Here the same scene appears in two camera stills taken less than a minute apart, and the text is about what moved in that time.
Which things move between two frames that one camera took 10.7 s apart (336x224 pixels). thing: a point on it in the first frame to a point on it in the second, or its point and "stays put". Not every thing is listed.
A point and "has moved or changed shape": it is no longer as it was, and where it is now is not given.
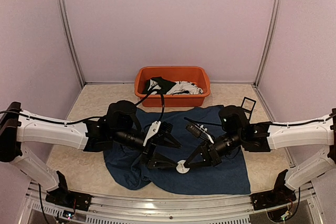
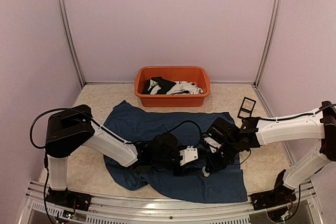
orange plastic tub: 199,76 stays put
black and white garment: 159,85 stays put
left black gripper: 149,149 to 184,171
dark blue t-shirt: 127,168 has moved or changed shape
